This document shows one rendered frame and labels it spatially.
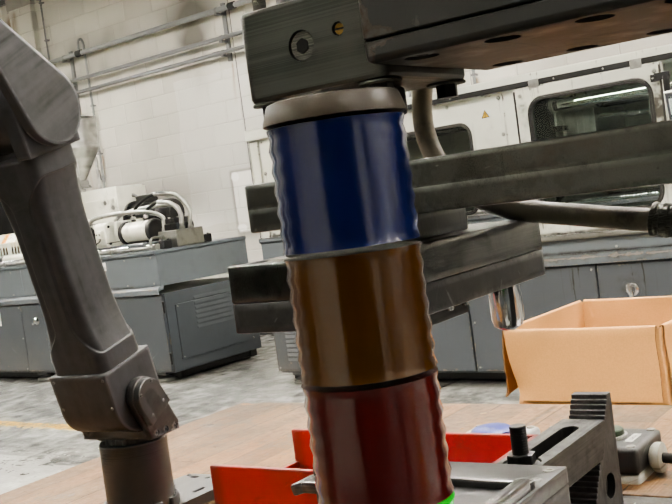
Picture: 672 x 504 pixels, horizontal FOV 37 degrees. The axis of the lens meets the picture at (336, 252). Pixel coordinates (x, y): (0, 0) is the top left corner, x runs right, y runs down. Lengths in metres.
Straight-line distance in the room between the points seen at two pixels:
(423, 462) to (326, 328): 0.04
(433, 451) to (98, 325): 0.65
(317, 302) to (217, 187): 9.43
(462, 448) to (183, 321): 6.73
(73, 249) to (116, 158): 9.83
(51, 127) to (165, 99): 9.28
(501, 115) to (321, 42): 5.10
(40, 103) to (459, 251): 0.43
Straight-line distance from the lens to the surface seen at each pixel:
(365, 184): 0.26
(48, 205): 0.88
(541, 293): 5.57
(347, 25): 0.52
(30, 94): 0.85
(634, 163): 0.46
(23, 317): 8.80
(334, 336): 0.26
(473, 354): 5.85
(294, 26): 0.54
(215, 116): 9.65
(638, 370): 2.85
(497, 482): 0.63
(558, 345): 2.93
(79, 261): 0.90
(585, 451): 0.78
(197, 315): 7.65
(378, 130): 0.26
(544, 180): 0.48
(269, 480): 0.84
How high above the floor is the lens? 1.17
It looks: 3 degrees down
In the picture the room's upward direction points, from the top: 8 degrees counter-clockwise
